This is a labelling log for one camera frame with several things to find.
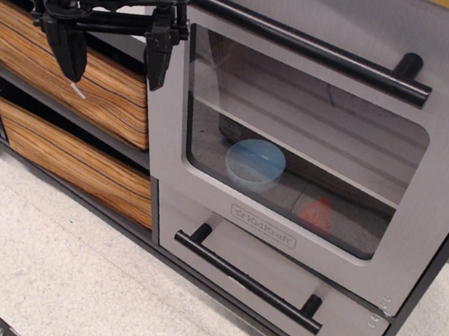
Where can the grey toy oven door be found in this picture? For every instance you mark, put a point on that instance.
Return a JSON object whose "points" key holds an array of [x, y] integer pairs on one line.
{"points": [[383, 163]]}

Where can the lower wood-pattern storage bin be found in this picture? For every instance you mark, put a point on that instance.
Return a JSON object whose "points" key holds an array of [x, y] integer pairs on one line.
{"points": [[48, 140]]}

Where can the black drawer handle bar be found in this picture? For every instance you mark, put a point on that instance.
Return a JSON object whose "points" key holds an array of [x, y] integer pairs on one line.
{"points": [[304, 316]]}

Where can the upper wood-pattern storage bin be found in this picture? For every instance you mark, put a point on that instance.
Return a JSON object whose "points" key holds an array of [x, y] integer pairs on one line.
{"points": [[103, 92]]}

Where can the wood-pattern storage bin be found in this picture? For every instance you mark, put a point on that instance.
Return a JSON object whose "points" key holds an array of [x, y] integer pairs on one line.
{"points": [[103, 92], [48, 140]]}

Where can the red toy strawberry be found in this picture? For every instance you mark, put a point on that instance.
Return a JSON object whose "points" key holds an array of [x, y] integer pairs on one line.
{"points": [[317, 213]]}

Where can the grey toy kitchen cabinet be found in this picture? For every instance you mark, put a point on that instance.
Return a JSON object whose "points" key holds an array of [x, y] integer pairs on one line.
{"points": [[407, 17]]}

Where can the black oven door handle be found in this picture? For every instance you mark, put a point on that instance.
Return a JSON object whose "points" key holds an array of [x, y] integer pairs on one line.
{"points": [[400, 82]]}

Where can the light blue bowl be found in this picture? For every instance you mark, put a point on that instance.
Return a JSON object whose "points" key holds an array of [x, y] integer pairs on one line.
{"points": [[255, 165]]}

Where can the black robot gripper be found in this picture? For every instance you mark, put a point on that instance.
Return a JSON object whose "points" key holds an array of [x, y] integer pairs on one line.
{"points": [[163, 22]]}

